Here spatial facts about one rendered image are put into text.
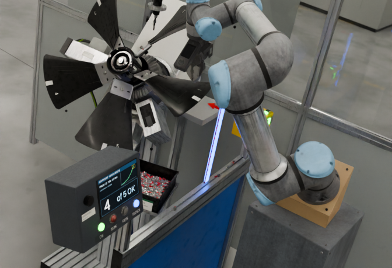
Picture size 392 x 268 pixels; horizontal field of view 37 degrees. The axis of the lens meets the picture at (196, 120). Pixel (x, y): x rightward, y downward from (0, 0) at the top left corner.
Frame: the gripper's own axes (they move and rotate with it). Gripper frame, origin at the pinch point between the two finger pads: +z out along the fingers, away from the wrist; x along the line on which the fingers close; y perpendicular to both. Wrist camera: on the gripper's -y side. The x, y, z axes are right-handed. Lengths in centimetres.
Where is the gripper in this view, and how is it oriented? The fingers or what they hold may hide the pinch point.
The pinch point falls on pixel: (192, 80)
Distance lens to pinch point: 215.5
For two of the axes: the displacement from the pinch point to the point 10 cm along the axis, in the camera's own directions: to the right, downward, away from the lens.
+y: 5.6, -5.5, 6.2
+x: -8.3, -3.9, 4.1
